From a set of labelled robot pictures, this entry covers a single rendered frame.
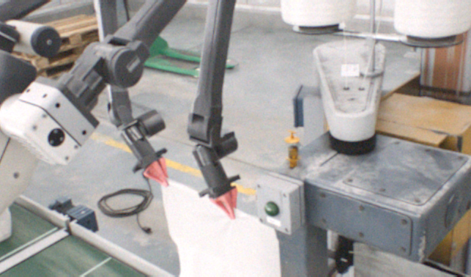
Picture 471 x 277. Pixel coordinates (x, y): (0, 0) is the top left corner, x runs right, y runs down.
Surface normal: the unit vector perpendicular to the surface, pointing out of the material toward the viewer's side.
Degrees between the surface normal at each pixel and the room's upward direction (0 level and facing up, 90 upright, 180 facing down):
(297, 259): 90
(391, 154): 0
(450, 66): 90
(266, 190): 90
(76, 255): 0
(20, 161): 90
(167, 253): 0
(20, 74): 66
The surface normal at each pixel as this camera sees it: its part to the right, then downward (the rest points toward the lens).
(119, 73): 0.77, 0.25
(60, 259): -0.08, -0.90
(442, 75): -0.65, 0.37
